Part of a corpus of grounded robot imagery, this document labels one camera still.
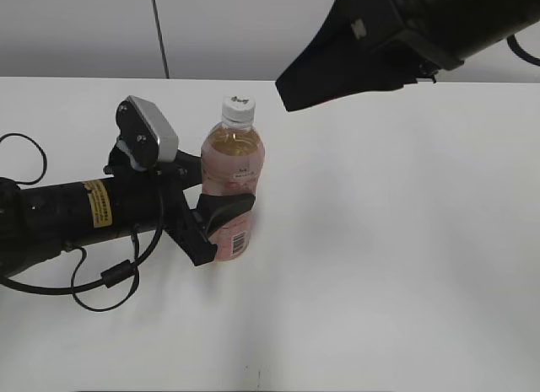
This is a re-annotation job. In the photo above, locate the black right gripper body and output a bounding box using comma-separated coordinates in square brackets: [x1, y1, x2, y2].
[349, 0, 464, 89]

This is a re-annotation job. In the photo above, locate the black camera cable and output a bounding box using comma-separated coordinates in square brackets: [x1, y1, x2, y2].
[505, 34, 540, 67]
[0, 132, 165, 312]

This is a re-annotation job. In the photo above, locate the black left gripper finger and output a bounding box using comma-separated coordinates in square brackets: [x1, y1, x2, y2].
[197, 193, 256, 239]
[175, 150, 203, 189]

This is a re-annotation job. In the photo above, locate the black left camera cable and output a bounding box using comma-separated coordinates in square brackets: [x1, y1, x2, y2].
[0, 132, 165, 312]

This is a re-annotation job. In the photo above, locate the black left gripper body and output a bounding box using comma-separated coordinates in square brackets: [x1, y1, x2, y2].
[104, 144, 216, 266]

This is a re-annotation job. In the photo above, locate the white bottle cap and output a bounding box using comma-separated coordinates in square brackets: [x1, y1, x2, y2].
[222, 95, 256, 123]

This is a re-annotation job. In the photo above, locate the pink label tea bottle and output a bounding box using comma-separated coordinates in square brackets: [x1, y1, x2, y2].
[201, 119, 265, 261]

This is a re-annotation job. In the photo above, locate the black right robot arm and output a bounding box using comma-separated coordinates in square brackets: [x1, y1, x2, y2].
[275, 0, 539, 111]

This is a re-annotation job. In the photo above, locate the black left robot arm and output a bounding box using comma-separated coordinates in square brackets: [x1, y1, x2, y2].
[1, 149, 255, 277]

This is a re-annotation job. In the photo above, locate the black right camera cable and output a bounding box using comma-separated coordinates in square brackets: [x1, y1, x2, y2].
[505, 34, 540, 67]

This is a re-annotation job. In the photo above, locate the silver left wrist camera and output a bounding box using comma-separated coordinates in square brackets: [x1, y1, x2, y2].
[116, 95, 179, 172]

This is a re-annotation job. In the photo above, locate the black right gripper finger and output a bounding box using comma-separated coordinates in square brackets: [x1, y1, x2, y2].
[275, 0, 405, 112]

